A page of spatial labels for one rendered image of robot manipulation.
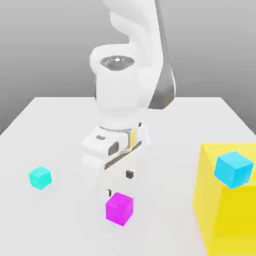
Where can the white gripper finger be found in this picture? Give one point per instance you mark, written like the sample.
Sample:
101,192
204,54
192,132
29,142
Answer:
130,174
109,193

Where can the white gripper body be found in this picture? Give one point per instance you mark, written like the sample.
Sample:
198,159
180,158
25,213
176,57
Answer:
120,170

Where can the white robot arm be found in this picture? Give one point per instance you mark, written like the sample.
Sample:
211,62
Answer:
118,90

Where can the small magenta cube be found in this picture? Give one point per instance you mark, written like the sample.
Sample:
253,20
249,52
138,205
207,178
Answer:
119,210

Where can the small teal cube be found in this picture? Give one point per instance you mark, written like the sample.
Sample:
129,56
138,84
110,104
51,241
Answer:
40,178

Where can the small blue cube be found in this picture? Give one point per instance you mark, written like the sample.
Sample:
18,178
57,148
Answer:
233,170

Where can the large yellow box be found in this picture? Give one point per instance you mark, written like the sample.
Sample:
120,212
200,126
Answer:
236,220

